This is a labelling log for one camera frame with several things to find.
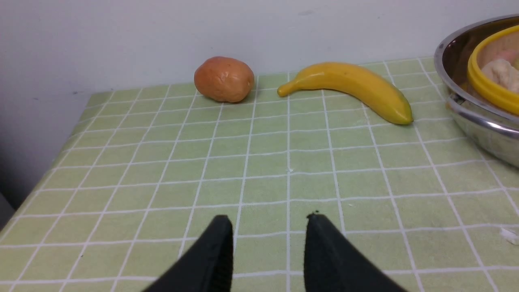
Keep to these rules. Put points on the white folded dumpling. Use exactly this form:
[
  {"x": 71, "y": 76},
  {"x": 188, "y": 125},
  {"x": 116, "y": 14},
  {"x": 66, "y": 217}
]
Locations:
[{"x": 501, "y": 72}]

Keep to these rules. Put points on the stainless steel pot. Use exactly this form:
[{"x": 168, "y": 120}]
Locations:
[{"x": 491, "y": 128}]

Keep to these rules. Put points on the green checkered tablecloth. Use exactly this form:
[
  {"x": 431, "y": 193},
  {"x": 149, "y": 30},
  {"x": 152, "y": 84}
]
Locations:
[{"x": 146, "y": 170}]

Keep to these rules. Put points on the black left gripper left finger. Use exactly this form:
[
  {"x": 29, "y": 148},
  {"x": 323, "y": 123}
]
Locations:
[{"x": 207, "y": 266}]

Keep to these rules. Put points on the brown potato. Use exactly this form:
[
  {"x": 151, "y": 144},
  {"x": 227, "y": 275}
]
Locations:
[{"x": 224, "y": 79}]

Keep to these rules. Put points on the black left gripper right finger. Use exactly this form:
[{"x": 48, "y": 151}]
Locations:
[{"x": 333, "y": 264}]

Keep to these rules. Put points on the yellow banana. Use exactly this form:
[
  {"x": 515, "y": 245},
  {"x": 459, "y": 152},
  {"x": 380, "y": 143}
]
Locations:
[{"x": 373, "y": 90}]

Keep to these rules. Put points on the yellow-rimmed bamboo steamer basket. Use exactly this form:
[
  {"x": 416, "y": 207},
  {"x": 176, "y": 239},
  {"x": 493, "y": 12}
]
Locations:
[{"x": 503, "y": 44}]

